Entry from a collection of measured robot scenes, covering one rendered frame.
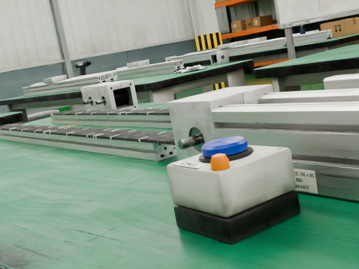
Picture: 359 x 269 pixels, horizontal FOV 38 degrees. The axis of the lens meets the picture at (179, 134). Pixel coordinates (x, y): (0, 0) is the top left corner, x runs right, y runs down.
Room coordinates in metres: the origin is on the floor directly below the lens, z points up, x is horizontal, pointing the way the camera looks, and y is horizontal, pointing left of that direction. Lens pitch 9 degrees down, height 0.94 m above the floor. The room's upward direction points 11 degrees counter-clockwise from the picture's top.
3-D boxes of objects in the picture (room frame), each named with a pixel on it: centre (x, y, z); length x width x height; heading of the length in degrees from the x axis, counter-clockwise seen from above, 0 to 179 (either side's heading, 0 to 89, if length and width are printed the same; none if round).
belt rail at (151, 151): (1.19, 0.28, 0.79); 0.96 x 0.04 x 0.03; 32
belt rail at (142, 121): (1.30, 0.12, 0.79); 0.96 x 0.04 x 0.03; 32
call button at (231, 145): (0.45, -0.04, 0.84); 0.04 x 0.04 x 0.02
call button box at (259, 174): (0.45, -0.04, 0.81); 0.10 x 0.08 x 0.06; 122
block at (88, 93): (1.72, 0.24, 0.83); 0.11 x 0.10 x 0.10; 124
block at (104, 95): (1.61, 0.18, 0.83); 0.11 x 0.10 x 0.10; 121
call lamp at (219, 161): (0.41, -0.03, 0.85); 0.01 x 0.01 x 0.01
